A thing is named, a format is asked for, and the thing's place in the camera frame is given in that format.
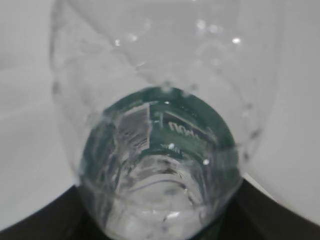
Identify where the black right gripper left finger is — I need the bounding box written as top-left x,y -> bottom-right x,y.
0,186 -> 107,240

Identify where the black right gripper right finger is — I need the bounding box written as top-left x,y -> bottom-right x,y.
204,180 -> 320,240

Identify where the clear green-label water bottle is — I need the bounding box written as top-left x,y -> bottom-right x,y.
50,0 -> 285,240

